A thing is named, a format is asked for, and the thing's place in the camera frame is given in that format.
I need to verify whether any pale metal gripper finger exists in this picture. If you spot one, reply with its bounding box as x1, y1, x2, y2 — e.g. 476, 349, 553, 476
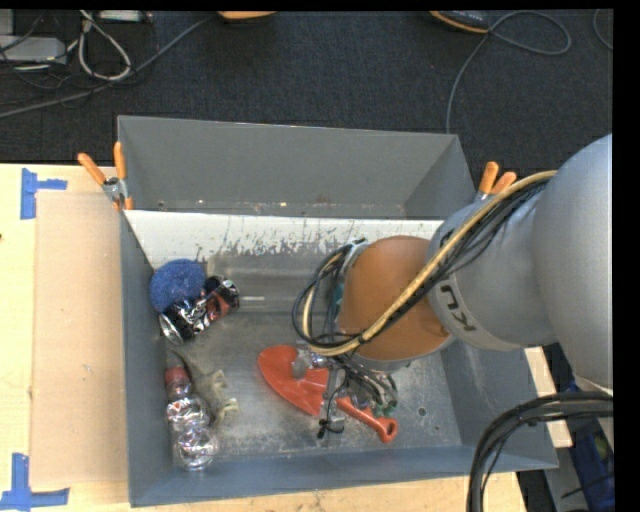
293, 348, 332, 381

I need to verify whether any orange-red plastic spatula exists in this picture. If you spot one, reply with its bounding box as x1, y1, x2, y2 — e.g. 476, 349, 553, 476
257, 344, 400, 445

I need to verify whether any grey-green toy lizard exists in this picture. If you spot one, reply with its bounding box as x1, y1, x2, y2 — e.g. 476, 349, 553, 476
171, 349, 240, 427

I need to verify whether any crushed black and red can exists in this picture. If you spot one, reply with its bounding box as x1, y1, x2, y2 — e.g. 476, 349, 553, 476
158, 275, 242, 347

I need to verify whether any clear plastic bottle red cap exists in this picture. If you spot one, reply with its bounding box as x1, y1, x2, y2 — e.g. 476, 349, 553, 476
164, 365, 221, 473

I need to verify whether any blue round sponge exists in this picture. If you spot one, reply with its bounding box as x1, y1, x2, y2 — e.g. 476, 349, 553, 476
148, 257, 208, 315

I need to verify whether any grey metal bin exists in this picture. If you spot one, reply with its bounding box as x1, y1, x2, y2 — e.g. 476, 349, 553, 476
115, 115, 560, 507

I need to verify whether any brown cardboard board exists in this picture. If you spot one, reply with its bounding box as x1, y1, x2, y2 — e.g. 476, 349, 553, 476
28, 191, 132, 490

